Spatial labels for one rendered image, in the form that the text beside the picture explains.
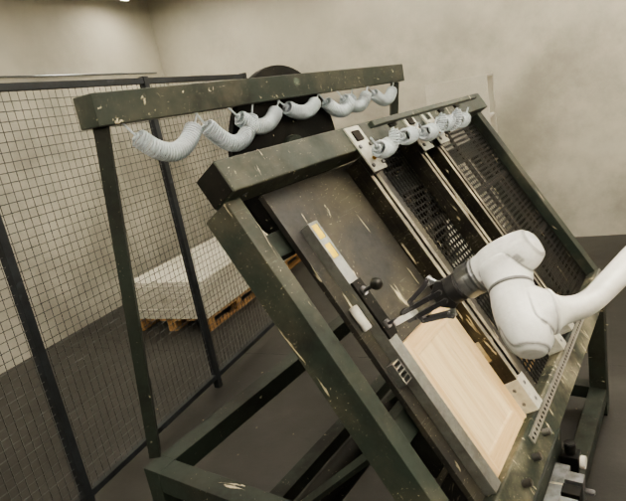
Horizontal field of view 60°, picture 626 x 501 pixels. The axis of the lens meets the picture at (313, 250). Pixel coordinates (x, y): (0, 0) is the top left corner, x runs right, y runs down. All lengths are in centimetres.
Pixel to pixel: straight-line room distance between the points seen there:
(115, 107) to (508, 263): 124
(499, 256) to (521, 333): 19
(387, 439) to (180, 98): 131
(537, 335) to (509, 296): 10
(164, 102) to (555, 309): 138
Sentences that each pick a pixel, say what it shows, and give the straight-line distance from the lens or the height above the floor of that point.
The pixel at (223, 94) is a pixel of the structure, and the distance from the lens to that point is 216.
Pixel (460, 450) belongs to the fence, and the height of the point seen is 102.
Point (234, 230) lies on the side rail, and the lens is 146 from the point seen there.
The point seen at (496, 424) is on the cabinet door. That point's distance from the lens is 193.
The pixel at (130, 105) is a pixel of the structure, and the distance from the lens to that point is 187.
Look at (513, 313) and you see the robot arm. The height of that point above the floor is 155.
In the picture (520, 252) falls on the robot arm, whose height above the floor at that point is 166.
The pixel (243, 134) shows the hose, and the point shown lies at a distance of 218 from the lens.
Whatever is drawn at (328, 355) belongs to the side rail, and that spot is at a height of 143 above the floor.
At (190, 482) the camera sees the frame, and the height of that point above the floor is 79.
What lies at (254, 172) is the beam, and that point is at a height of 190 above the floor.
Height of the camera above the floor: 205
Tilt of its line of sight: 15 degrees down
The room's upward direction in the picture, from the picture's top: 10 degrees counter-clockwise
